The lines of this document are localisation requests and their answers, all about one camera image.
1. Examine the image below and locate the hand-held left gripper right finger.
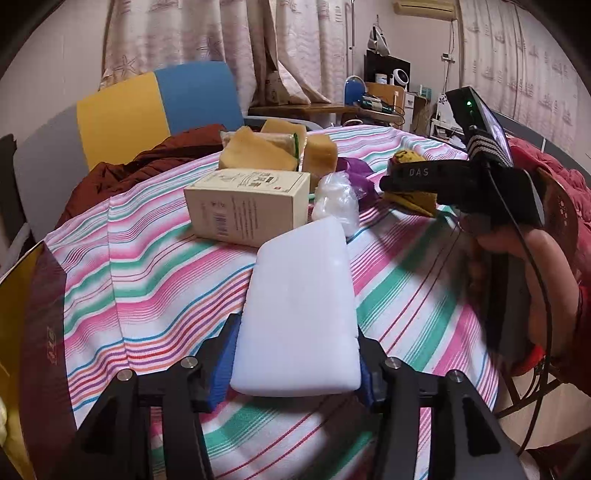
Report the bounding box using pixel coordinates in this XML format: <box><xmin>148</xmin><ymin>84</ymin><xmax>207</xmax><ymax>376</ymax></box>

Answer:
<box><xmin>355</xmin><ymin>335</ymin><xmax>527</xmax><ymax>480</ymax></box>

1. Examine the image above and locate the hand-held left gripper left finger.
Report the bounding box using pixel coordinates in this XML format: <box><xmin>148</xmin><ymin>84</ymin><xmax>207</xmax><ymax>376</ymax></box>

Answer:
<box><xmin>76</xmin><ymin>314</ymin><xmax>243</xmax><ymax>480</ymax></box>

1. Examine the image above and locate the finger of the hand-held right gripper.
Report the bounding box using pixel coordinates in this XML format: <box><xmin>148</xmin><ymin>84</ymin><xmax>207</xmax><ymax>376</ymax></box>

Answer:
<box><xmin>379</xmin><ymin>159</ymin><xmax>468</xmax><ymax>205</ymax></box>

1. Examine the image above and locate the yellow spotted cloth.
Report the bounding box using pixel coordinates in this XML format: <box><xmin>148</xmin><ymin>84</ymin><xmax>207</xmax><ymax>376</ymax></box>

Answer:
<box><xmin>384</xmin><ymin>149</ymin><xmax>438</xmax><ymax>219</ymax></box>

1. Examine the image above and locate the purple plastic brush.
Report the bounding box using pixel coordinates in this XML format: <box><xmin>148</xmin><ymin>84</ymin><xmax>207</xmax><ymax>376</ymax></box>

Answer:
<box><xmin>336</xmin><ymin>157</ymin><xmax>380</xmax><ymax>204</ymax></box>

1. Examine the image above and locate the white foam block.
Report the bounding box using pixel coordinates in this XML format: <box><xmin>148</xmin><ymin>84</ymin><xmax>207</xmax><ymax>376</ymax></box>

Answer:
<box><xmin>230</xmin><ymin>217</ymin><xmax>362</xmax><ymax>397</ymax></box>

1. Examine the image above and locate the clear biscuit packet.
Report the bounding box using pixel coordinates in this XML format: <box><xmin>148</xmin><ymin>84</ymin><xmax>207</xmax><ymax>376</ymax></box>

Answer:
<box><xmin>221</xmin><ymin>130</ymin><xmax>306</xmax><ymax>163</ymax></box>

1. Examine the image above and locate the dark red gold box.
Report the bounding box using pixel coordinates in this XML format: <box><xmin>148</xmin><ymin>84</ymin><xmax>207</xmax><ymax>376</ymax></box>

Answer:
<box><xmin>0</xmin><ymin>240</ymin><xmax>78</xmax><ymax>480</ymax></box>

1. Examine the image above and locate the person's right forearm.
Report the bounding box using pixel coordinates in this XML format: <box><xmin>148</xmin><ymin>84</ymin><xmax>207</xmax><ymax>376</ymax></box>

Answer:
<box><xmin>529</xmin><ymin>272</ymin><xmax>591</xmax><ymax>386</ymax></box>

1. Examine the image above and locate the person's right hand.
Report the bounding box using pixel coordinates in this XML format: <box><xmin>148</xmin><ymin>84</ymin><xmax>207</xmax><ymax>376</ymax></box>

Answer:
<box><xmin>475</xmin><ymin>224</ymin><xmax>583</xmax><ymax>365</ymax></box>

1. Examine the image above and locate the brown cardboard box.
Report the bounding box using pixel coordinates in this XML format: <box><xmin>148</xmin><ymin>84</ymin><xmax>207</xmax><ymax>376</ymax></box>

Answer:
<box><xmin>405</xmin><ymin>91</ymin><xmax>432</xmax><ymax>136</ymax></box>

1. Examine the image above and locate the green cylindrical container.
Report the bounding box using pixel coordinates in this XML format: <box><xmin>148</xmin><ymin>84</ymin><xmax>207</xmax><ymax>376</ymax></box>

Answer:
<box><xmin>361</xmin><ymin>93</ymin><xmax>394</xmax><ymax>112</ymax></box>

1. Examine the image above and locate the white plastic bag bundle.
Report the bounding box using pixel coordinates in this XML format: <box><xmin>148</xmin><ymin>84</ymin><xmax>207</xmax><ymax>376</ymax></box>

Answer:
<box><xmin>311</xmin><ymin>172</ymin><xmax>359</xmax><ymax>237</ymax></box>

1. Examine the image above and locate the wooden box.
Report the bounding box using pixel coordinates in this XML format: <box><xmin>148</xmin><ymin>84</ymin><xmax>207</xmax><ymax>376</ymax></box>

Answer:
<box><xmin>364</xmin><ymin>82</ymin><xmax>408</xmax><ymax>126</ymax></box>

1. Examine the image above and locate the white round device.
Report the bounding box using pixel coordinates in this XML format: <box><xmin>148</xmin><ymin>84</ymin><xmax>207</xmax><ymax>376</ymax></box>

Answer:
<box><xmin>389</xmin><ymin>68</ymin><xmax>413</xmax><ymax>92</ymax></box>

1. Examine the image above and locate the yellow sponge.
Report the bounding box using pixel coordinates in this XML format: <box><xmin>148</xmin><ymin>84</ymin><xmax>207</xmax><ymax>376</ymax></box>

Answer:
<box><xmin>219</xmin><ymin>127</ymin><xmax>299</xmax><ymax>172</ymax></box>
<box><xmin>302</xmin><ymin>134</ymin><xmax>339</xmax><ymax>180</ymax></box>
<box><xmin>261</xmin><ymin>119</ymin><xmax>307</xmax><ymax>140</ymax></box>

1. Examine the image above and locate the blue round appliance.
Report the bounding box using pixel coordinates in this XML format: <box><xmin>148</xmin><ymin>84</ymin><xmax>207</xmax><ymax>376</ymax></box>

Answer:
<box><xmin>345</xmin><ymin>76</ymin><xmax>366</xmax><ymax>107</ymax></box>

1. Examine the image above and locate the striped tablecloth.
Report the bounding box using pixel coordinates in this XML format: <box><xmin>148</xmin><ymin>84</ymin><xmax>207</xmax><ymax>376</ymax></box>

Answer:
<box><xmin>44</xmin><ymin>122</ymin><xmax>505</xmax><ymax>480</ymax></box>

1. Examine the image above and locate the black monitor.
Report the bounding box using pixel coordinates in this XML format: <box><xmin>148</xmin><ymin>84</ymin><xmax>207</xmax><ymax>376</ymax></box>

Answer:
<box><xmin>364</xmin><ymin>50</ymin><xmax>411</xmax><ymax>86</ymax></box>

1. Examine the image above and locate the wooden desk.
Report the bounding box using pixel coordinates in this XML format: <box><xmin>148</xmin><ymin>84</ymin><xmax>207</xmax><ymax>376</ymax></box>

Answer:
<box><xmin>248</xmin><ymin>103</ymin><xmax>403</xmax><ymax>129</ymax></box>

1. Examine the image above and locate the patterned beige curtain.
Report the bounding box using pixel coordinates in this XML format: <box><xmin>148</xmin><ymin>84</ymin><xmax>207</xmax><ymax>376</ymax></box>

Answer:
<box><xmin>99</xmin><ymin>0</ymin><xmax>352</xmax><ymax>108</ymax></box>
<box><xmin>461</xmin><ymin>0</ymin><xmax>588</xmax><ymax>144</ymax></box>

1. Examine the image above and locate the white steam iron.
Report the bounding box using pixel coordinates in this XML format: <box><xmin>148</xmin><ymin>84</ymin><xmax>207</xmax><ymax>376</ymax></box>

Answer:
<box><xmin>368</xmin><ymin>25</ymin><xmax>394</xmax><ymax>52</ymax></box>

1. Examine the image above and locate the metal lamp pole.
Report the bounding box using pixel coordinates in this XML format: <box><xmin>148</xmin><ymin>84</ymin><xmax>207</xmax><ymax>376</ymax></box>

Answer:
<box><xmin>348</xmin><ymin>0</ymin><xmax>357</xmax><ymax>79</ymax></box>

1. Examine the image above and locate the beige cardboard box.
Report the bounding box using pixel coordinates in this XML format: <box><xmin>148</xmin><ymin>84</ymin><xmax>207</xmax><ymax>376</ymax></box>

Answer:
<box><xmin>184</xmin><ymin>168</ymin><xmax>311</xmax><ymax>248</ymax></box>

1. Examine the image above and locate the air conditioner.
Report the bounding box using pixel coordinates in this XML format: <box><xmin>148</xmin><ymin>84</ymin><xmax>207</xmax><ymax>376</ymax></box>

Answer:
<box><xmin>392</xmin><ymin>0</ymin><xmax>459</xmax><ymax>22</ymax></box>

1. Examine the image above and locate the dark red jacket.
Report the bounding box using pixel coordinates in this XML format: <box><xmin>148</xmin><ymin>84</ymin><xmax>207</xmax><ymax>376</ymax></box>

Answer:
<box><xmin>59</xmin><ymin>124</ymin><xmax>228</xmax><ymax>228</ymax></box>

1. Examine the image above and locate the yellow blue grey chair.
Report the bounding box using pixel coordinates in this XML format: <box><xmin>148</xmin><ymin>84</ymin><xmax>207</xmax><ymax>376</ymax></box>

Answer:
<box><xmin>0</xmin><ymin>61</ymin><xmax>246</xmax><ymax>278</ymax></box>

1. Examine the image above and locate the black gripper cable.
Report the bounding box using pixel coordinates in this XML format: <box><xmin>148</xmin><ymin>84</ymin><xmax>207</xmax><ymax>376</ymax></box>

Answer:
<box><xmin>482</xmin><ymin>157</ymin><xmax>555</xmax><ymax>457</ymax></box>

